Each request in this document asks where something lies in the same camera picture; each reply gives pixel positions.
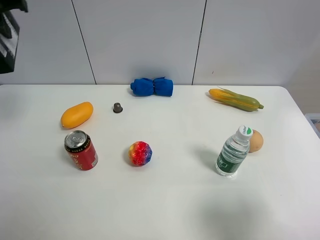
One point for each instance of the brown cardboard box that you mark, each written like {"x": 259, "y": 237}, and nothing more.
{"x": 9, "y": 33}

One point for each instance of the blue rolled cloth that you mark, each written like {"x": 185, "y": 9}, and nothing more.
{"x": 144, "y": 87}

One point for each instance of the rainbow bumpy ball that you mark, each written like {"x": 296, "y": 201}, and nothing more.
{"x": 140, "y": 153}

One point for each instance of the grey coffee capsule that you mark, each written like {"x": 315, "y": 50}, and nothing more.
{"x": 117, "y": 108}

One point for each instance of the toy corn cob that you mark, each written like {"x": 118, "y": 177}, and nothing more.
{"x": 230, "y": 98}

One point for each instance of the clear water bottle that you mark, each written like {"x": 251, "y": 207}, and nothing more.
{"x": 234, "y": 151}

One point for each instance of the red soda can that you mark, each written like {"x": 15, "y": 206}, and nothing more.
{"x": 80, "y": 148}

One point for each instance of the yellow mango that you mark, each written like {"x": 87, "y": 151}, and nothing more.
{"x": 76, "y": 115}

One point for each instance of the brown egg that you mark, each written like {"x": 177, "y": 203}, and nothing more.
{"x": 256, "y": 141}

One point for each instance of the translucent plastic bin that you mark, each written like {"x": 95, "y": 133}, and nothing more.
{"x": 314, "y": 121}

